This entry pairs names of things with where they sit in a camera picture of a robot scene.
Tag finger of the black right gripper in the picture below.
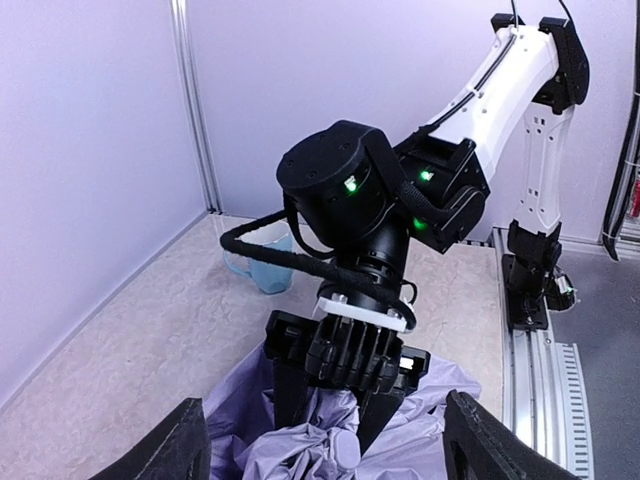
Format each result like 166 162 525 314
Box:
273 359 310 429
355 388 405 453

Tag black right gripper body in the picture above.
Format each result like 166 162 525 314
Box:
264 310 430 394

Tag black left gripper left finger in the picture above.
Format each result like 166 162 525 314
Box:
92 398 211 479

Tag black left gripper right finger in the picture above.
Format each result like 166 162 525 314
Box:
443 390 576 480

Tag lilac umbrella with black lining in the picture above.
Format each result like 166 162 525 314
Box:
204 346 482 479

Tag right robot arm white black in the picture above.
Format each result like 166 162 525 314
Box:
265 14 590 449

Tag light blue plastic jug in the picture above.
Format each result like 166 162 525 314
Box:
223 221 293 295

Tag aluminium front rail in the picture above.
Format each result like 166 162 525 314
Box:
464 229 595 479

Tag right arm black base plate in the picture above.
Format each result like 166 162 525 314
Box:
501 254 549 331

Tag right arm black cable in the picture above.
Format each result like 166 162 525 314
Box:
219 209 419 334

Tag aluminium corner post right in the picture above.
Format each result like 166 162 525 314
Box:
169 0 221 213

